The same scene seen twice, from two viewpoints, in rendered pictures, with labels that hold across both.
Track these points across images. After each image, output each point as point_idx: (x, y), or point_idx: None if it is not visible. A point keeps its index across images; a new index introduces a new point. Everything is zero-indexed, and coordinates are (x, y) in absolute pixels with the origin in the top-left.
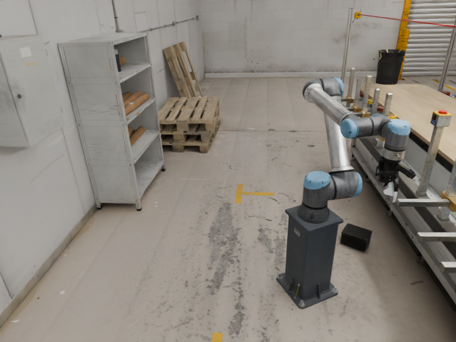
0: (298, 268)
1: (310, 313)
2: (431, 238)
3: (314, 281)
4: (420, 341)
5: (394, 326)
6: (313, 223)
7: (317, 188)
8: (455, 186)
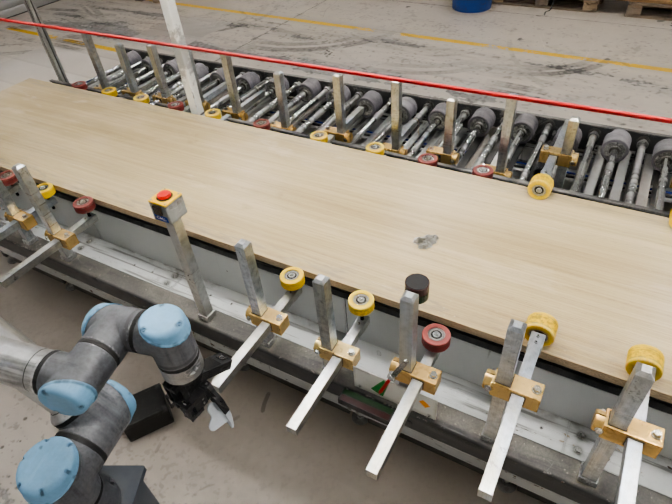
0: None
1: None
2: (306, 417)
3: None
4: (334, 484)
5: (299, 497)
6: None
7: (67, 490)
8: (261, 298)
